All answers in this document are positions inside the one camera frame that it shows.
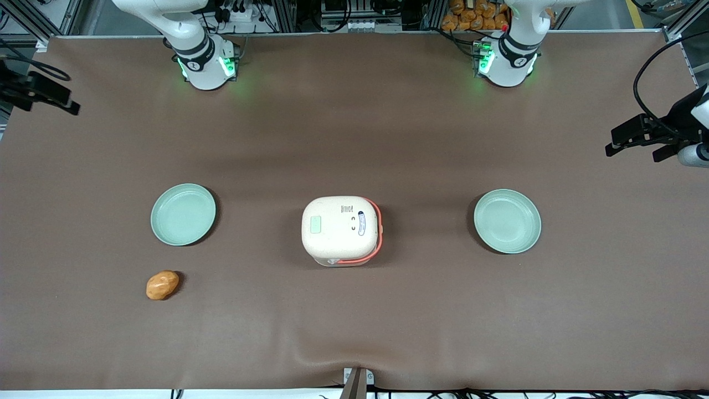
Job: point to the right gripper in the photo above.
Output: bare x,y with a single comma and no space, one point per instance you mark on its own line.
16,88

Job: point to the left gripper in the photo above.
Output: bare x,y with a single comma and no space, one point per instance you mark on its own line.
679,114

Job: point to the cream lidded container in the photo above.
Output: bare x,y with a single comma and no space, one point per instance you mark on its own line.
340,230

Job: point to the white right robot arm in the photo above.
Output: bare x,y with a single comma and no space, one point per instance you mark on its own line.
202,50

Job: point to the pale green plate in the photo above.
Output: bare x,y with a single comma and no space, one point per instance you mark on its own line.
183,214
507,221

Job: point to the bag of orange bread rolls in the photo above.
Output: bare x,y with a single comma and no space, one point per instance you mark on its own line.
473,15

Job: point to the orange-brown bread roll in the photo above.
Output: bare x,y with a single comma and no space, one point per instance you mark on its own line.
162,285

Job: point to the brown table mat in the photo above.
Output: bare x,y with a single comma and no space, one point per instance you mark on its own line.
354,138

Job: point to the white power strip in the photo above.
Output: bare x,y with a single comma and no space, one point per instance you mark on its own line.
372,25

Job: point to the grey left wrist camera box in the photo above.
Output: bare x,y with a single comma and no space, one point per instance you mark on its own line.
695,156

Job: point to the aluminium frame post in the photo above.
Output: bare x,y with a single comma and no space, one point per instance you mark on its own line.
684,19
33,19

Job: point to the metal bracket at table edge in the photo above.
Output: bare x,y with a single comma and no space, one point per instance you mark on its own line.
357,382

